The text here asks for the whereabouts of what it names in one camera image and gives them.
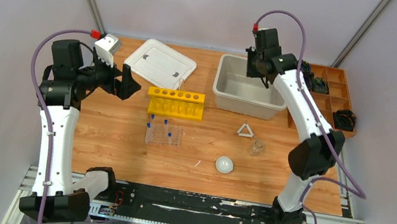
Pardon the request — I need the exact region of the dark green ring part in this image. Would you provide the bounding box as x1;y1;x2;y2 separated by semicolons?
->
301;60;312;73
311;77;329;95

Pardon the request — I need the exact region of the white clay triangle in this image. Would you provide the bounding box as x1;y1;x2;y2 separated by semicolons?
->
237;123;254;138

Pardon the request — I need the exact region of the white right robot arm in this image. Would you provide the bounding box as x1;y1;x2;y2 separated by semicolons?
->
246;24;345;224

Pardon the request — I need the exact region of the dark green ring part top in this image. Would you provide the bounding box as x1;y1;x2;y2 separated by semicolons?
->
301;60;312;73

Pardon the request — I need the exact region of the white plastic bin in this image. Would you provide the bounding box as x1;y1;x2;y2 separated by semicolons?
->
213;54;287;120

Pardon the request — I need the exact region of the dark green ring part right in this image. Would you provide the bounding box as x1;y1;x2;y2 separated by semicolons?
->
311;77;329;95

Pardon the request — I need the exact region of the clear test tube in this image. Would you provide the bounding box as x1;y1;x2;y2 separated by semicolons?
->
177;78;185;91

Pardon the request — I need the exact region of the yellow test tube rack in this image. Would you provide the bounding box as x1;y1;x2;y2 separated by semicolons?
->
147;86;206;121

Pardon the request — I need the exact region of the clear acrylic tube rack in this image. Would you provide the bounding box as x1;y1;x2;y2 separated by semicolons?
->
144;123;183;146

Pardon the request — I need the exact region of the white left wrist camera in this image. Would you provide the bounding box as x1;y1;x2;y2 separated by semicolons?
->
94;34;122;68

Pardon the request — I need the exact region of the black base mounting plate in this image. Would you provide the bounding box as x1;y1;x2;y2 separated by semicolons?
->
95;181;306;224

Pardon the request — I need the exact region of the aluminium frame rail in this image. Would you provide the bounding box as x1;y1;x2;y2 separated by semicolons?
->
1;162;385;224

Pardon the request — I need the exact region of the white plastic bin lid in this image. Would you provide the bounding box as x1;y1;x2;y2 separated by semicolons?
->
124;39;197;90

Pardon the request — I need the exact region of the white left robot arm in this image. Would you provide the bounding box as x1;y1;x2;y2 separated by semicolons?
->
19;39;141;223

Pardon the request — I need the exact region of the wooden compartment tray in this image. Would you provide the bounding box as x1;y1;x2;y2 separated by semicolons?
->
284;61;366;141

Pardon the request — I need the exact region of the black ring part on tray edge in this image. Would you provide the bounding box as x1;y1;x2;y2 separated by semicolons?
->
332;109;356;132

